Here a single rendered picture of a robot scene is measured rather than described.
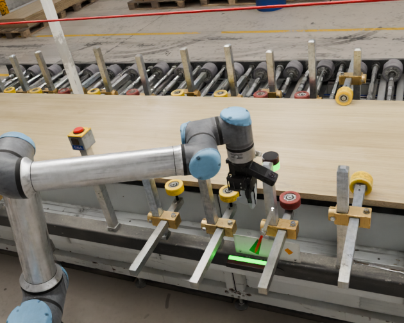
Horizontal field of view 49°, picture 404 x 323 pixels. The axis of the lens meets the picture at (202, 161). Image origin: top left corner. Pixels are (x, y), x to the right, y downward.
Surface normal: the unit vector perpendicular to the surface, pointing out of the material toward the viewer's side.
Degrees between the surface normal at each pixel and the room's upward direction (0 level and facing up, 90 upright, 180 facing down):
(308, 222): 90
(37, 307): 5
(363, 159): 0
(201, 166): 90
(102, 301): 0
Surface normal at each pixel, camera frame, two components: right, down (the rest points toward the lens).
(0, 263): -0.17, -0.82
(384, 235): -0.37, 0.56
